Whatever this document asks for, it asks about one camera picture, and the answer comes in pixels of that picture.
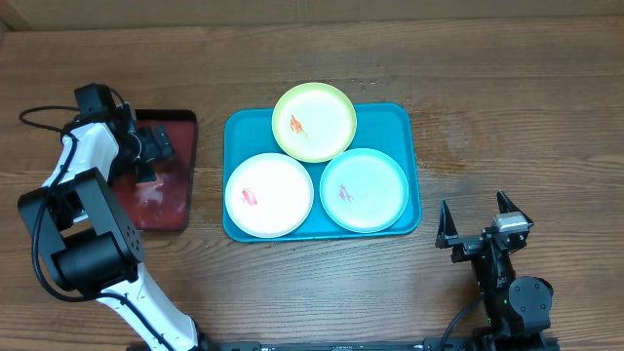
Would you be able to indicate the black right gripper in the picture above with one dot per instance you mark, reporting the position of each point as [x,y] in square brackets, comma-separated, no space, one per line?
[447,237]

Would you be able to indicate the green-rimmed plate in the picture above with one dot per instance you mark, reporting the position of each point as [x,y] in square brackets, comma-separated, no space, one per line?
[314,122]

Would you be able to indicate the dark red rectangular tray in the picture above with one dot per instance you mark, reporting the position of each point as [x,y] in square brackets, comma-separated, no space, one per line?
[166,207]

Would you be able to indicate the white plate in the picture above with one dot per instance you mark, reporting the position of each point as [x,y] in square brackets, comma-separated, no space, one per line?
[269,195]

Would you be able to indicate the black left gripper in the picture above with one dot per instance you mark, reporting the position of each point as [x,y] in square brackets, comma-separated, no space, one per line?
[150,151]

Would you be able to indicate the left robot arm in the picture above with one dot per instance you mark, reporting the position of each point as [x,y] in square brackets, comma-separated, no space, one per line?
[85,247]

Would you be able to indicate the teal plastic serving tray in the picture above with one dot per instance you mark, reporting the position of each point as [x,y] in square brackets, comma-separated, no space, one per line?
[384,126]

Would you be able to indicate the light blue plate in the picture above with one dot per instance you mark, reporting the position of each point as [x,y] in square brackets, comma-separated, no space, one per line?
[364,190]

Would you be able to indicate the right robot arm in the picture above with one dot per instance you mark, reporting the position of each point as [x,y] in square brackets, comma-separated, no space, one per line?
[517,308]

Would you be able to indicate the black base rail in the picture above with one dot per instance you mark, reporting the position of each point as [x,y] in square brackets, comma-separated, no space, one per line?
[427,344]

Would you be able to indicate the green and orange sponge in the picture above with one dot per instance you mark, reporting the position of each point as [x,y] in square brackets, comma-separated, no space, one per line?
[146,176]

